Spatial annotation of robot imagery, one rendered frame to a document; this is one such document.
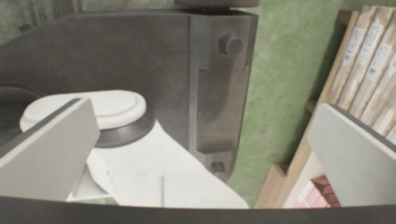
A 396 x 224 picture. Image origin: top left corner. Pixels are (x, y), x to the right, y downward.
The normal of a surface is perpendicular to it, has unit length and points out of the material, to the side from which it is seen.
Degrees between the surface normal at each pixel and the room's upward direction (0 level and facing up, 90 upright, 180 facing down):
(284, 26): 0
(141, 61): 0
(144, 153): 90
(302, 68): 0
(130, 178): 90
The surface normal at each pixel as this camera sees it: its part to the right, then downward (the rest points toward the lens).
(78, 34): 0.19, 0.52
